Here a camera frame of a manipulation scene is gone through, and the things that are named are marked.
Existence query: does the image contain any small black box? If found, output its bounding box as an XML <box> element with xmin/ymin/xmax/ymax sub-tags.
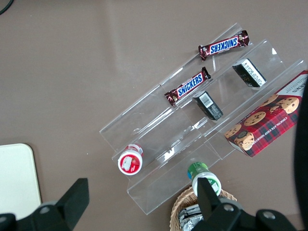
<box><xmin>231</xmin><ymin>58</ymin><xmax>268</xmax><ymax>89</ymax></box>
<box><xmin>192</xmin><ymin>90</ymin><xmax>224</xmax><ymax>121</ymax></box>

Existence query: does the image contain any beige plastic tray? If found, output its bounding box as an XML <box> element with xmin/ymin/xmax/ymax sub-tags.
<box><xmin>0</xmin><ymin>143</ymin><xmax>42</xmax><ymax>220</ymax></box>

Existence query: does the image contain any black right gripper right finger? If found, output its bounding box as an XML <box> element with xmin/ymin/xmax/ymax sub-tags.
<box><xmin>197</xmin><ymin>178</ymin><xmax>221</xmax><ymax>218</ymax></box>

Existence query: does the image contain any black cable with white plug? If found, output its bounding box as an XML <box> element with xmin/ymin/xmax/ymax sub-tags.
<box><xmin>0</xmin><ymin>0</ymin><xmax>14</xmax><ymax>15</ymax></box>

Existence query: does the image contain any green lidded cup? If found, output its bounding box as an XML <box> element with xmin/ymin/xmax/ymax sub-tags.
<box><xmin>187</xmin><ymin>162</ymin><xmax>222</xmax><ymax>197</ymax></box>

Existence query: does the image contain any red lidded cup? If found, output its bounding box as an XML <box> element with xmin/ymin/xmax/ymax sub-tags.
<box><xmin>117</xmin><ymin>143</ymin><xmax>144</xmax><ymax>176</ymax></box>

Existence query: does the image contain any silver foil packet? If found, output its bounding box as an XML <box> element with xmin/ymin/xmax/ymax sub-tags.
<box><xmin>178</xmin><ymin>204</ymin><xmax>201</xmax><ymax>217</ymax></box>
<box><xmin>179</xmin><ymin>211</ymin><xmax>205</xmax><ymax>231</ymax></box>

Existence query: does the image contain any light wicker basket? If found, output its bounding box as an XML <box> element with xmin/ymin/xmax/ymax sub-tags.
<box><xmin>169</xmin><ymin>186</ymin><xmax>238</xmax><ymax>231</ymax></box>

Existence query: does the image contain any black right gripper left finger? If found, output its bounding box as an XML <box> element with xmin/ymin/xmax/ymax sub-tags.
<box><xmin>55</xmin><ymin>178</ymin><xmax>90</xmax><ymax>231</ymax></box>

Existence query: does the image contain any Snickers chocolate bar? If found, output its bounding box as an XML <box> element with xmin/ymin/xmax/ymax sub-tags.
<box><xmin>164</xmin><ymin>66</ymin><xmax>212</xmax><ymax>107</ymax></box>
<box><xmin>198</xmin><ymin>30</ymin><xmax>250</xmax><ymax>62</ymax></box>

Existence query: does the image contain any clear acrylic stepped display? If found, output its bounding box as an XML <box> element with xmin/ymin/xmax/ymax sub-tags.
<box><xmin>99</xmin><ymin>22</ymin><xmax>308</xmax><ymax>216</ymax></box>

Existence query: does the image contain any red tartan cookie box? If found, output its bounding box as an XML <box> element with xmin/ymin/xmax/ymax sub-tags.
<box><xmin>224</xmin><ymin>69</ymin><xmax>308</xmax><ymax>158</ymax></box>

